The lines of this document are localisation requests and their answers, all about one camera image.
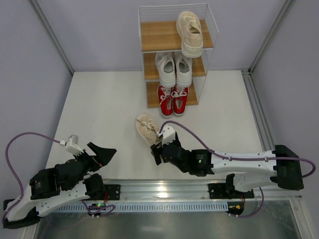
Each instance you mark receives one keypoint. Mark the beige sneaker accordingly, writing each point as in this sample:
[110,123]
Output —
[189,29]
[147,128]

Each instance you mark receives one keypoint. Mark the white sneaker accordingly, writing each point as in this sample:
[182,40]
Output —
[183,67]
[166,69]

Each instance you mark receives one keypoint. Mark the right corner aluminium post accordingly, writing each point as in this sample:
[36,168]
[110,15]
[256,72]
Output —
[275,27]

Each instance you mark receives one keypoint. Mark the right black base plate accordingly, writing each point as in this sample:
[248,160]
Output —
[225,191]

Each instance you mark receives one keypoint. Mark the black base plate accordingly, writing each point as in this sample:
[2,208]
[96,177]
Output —
[112,192]
[225,191]

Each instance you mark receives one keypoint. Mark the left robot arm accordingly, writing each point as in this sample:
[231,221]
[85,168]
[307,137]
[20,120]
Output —
[51,188]

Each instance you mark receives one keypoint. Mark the white slotted cable duct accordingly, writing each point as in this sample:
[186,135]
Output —
[158,207]

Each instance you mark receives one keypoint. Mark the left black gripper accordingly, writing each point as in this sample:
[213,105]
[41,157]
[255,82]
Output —
[89,159]

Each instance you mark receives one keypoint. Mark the right aluminium frame rail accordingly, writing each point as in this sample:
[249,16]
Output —
[263,129]

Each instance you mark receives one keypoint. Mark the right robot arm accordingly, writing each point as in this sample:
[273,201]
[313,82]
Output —
[244,172]

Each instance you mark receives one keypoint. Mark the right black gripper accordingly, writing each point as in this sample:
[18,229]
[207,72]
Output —
[156,153]

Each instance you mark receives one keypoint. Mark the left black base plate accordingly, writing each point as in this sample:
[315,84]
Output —
[112,192]

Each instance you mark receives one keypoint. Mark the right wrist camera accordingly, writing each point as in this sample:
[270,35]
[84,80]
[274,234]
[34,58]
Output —
[167,134]

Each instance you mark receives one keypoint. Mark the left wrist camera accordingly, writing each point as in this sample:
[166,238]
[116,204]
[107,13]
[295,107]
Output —
[71,145]

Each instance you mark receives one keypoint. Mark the red canvas sneaker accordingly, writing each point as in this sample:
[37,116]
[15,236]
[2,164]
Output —
[165,101]
[179,96]

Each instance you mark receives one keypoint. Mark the corner aluminium post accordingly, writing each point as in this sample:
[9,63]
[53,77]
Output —
[275,27]
[51,34]

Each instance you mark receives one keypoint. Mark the left corner aluminium post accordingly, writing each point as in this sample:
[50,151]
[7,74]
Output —
[51,34]

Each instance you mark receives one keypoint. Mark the aluminium mounting rail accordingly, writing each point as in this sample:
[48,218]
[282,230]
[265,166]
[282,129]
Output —
[184,190]

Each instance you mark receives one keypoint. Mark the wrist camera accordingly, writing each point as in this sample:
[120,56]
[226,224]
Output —
[167,134]
[71,145]

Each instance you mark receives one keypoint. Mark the white wire shoe shelf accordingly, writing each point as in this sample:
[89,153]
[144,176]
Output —
[158,33]

